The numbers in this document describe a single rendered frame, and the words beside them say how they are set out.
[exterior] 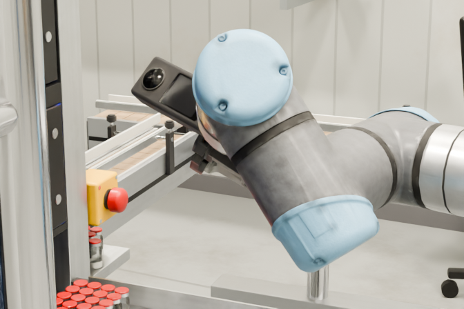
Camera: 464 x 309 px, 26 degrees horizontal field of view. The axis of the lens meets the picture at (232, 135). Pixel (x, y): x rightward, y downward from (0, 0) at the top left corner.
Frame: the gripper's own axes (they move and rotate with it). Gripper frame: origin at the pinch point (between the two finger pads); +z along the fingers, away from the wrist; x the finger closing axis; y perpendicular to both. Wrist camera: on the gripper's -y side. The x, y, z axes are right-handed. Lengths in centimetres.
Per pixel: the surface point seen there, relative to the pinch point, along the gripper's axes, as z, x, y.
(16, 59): -72, -13, 0
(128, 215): 84, -7, -17
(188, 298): 38.2, -14.6, 4.3
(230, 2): 313, 109, -67
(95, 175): 50, -6, -20
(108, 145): 90, 3, -29
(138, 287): 40.9, -17.4, -2.8
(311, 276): 120, 7, 20
